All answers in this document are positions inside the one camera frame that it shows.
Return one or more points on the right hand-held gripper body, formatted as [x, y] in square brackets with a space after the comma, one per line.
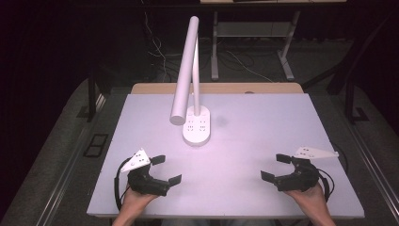
[302, 179]

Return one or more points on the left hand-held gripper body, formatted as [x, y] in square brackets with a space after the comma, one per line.
[145, 183]

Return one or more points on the person's left hand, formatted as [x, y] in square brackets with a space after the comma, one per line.
[135, 201]

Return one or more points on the person's right hand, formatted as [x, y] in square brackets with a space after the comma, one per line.
[310, 201]

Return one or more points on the black floor socket plate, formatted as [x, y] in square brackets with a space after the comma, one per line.
[95, 145]

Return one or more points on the black metal stand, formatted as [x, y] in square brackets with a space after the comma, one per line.
[349, 94]
[92, 94]

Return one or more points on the white desk lamp with sockets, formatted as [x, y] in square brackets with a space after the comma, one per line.
[185, 69]

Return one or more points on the aluminium floor rail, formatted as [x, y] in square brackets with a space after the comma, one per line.
[67, 169]
[373, 166]

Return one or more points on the grey metal desk frame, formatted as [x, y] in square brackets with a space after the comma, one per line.
[251, 29]

